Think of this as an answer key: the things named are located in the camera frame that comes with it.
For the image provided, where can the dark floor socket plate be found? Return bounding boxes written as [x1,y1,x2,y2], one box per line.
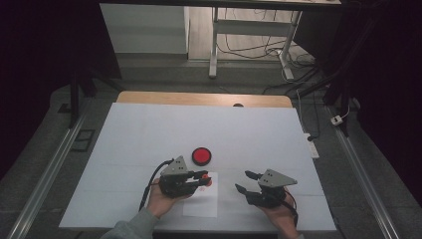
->
[71,128,97,153]

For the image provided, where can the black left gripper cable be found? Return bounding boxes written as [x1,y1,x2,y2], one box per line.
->
[137,157,175,212]

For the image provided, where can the aluminium floor rail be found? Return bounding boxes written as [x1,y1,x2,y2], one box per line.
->
[6,99,92,239]
[325,105,403,239]

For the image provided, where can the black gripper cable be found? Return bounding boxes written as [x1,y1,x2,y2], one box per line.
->
[137,157,175,212]
[283,187,300,228]

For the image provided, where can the white desk frame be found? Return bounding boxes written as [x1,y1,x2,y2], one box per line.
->
[208,6,304,82]

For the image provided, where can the white power strip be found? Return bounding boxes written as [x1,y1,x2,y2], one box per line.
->
[304,132,320,160]

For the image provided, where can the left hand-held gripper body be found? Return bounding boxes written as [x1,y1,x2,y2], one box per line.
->
[158,155,200,200]

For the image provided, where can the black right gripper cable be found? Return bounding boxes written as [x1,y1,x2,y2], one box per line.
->
[283,187,300,228]

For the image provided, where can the orange stamp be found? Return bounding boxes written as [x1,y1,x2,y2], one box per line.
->
[200,170,214,187]

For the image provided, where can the person's left hand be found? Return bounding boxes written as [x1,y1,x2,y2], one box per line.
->
[146,183,193,219]

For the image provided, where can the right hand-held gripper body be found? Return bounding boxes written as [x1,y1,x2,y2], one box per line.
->
[246,167,299,209]

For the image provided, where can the white paper sheet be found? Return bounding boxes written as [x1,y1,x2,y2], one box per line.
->
[182,171,219,219]

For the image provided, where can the black metal stand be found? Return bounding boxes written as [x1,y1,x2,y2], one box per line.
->
[297,63,353,137]
[68,64,124,129]

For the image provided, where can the round black red ink pad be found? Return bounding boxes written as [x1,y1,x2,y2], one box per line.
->
[191,146,213,167]

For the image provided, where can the person's right hand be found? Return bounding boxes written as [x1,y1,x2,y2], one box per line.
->
[259,197,301,239]

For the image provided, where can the dark curtain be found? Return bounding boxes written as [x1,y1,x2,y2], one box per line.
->
[294,0,422,208]
[0,0,122,182]

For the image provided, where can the white cabinet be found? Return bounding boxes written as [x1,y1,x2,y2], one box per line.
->
[99,3,190,56]

